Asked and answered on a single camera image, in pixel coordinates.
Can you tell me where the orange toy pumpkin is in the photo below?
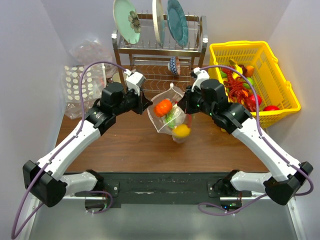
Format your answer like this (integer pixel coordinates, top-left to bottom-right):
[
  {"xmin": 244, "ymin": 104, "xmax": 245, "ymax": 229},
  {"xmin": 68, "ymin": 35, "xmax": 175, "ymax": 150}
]
[{"xmin": 154, "ymin": 99, "xmax": 173, "ymax": 118}]

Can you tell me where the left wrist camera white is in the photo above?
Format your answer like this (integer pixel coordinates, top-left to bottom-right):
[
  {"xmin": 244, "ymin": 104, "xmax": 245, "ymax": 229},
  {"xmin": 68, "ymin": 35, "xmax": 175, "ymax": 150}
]
[{"xmin": 124, "ymin": 69, "xmax": 146, "ymax": 96}]

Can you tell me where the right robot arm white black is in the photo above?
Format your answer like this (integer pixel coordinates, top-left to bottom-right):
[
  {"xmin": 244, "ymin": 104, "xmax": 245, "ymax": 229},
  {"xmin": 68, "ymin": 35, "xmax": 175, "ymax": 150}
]
[{"xmin": 177, "ymin": 79, "xmax": 314, "ymax": 206}]

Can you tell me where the dark teal plate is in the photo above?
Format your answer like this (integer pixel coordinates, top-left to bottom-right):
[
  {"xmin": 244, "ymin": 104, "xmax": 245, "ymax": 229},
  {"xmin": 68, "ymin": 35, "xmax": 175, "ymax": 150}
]
[{"xmin": 167, "ymin": 0, "xmax": 189, "ymax": 48}]

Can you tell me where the red toy apple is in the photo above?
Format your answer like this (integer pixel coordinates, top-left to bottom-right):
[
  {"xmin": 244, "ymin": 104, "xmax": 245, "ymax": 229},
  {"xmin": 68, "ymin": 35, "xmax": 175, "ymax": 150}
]
[{"xmin": 263, "ymin": 105, "xmax": 279, "ymax": 112}]

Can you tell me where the aluminium rail frame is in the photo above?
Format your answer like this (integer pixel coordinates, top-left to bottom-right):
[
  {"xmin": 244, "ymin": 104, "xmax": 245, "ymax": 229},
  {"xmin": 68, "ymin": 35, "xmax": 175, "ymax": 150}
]
[{"xmin": 18, "ymin": 194, "xmax": 308, "ymax": 240}]

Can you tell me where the metal dish rack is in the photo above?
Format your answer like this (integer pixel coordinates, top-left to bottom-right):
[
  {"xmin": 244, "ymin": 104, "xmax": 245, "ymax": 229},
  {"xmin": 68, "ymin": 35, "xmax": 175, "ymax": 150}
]
[{"xmin": 111, "ymin": 12, "xmax": 209, "ymax": 99}]

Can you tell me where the blue patterned bowl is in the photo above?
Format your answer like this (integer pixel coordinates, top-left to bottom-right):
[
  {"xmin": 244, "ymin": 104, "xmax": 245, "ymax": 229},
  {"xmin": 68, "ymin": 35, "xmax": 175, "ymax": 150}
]
[{"xmin": 167, "ymin": 56, "xmax": 181, "ymax": 76}]

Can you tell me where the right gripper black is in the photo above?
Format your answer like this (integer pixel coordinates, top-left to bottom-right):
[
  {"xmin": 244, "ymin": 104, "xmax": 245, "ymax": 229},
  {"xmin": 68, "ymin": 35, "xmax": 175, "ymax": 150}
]
[{"xmin": 177, "ymin": 84, "xmax": 216, "ymax": 117}]

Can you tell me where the white toy cauliflower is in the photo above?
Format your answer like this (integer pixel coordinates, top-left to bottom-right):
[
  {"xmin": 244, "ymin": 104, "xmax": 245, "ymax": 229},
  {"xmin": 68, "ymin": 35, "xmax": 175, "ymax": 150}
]
[{"xmin": 163, "ymin": 106, "xmax": 186, "ymax": 129}]

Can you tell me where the mint green flower plate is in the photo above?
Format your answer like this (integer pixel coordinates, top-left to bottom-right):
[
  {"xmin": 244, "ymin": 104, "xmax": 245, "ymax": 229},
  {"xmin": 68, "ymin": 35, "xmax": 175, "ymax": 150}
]
[{"xmin": 113, "ymin": 0, "xmax": 142, "ymax": 45}]

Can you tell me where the yellow plastic basket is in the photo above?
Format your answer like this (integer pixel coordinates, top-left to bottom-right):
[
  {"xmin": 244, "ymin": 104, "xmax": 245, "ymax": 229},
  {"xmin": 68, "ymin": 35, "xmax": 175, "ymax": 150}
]
[{"xmin": 209, "ymin": 40, "xmax": 301, "ymax": 129}]

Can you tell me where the polka dot zip bag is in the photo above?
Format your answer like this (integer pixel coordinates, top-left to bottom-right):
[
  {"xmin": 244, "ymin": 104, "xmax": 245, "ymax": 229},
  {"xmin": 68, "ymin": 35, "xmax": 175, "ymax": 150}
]
[{"xmin": 147, "ymin": 83, "xmax": 193, "ymax": 144}]

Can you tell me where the polka dot bag stack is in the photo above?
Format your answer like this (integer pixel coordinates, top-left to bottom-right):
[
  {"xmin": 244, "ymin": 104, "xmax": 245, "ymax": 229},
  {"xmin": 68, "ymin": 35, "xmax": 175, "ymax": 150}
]
[{"xmin": 61, "ymin": 65, "xmax": 106, "ymax": 119}]

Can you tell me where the round red toy fruit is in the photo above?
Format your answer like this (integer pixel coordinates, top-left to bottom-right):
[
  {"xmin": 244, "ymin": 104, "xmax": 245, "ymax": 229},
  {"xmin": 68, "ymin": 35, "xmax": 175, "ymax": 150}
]
[{"xmin": 250, "ymin": 94, "xmax": 262, "ymax": 106}]

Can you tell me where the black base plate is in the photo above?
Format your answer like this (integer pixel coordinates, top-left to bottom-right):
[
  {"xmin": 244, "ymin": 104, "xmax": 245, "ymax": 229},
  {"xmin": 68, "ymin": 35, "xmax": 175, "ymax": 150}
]
[{"xmin": 74, "ymin": 171, "xmax": 253, "ymax": 210}]

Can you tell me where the green toy apple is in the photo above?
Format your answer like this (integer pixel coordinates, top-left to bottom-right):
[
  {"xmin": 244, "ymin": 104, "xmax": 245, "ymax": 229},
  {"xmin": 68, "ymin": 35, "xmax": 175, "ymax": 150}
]
[{"xmin": 247, "ymin": 77, "xmax": 255, "ymax": 86}]

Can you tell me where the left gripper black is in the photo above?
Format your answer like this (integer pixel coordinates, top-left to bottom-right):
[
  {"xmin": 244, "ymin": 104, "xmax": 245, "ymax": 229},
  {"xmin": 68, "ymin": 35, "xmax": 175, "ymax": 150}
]
[{"xmin": 113, "ymin": 85, "xmax": 152, "ymax": 116}]

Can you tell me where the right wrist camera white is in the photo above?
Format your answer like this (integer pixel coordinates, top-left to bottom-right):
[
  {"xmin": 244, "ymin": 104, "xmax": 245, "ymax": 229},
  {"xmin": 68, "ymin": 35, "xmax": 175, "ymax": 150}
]
[{"xmin": 191, "ymin": 67, "xmax": 210, "ymax": 92}]

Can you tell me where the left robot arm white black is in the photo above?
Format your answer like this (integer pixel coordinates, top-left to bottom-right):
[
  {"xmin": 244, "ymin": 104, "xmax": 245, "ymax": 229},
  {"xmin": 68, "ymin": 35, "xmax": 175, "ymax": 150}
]
[{"xmin": 22, "ymin": 81, "xmax": 152, "ymax": 208}]

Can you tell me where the cream enamel mug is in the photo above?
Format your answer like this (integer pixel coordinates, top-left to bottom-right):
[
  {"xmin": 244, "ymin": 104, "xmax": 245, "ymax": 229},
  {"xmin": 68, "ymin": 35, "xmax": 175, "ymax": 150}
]
[{"xmin": 110, "ymin": 72, "xmax": 124, "ymax": 84}]

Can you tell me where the red toy lobster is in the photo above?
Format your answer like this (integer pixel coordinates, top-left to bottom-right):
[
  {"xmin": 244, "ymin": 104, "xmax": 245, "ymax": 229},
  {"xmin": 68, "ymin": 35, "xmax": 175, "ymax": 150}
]
[{"xmin": 221, "ymin": 68, "xmax": 257, "ymax": 112}]

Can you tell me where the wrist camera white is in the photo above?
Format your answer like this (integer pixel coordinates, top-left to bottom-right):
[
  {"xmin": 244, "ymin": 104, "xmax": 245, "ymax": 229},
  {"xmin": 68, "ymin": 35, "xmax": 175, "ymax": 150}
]
[
  {"xmin": 124, "ymin": 69, "xmax": 146, "ymax": 96},
  {"xmin": 191, "ymin": 67, "xmax": 210, "ymax": 92}
]

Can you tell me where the yellow toy banana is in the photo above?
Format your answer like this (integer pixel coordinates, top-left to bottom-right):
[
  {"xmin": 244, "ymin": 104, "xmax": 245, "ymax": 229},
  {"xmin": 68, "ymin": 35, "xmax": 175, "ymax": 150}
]
[{"xmin": 229, "ymin": 59, "xmax": 243, "ymax": 79}]

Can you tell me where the crumpled clear plastic bag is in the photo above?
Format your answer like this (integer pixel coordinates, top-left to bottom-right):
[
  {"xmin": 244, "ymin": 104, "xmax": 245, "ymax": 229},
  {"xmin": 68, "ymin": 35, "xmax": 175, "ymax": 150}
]
[{"xmin": 69, "ymin": 37, "xmax": 118, "ymax": 78}]

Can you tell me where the cream rimmed plate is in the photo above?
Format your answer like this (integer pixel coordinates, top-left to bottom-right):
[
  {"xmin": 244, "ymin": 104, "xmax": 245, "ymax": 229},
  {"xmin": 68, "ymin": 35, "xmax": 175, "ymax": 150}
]
[{"xmin": 152, "ymin": 0, "xmax": 165, "ymax": 48}]

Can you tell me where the yellow toy lemon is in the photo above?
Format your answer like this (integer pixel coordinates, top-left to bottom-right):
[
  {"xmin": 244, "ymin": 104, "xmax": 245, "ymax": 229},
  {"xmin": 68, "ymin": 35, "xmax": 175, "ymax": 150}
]
[{"xmin": 172, "ymin": 124, "xmax": 191, "ymax": 139}]

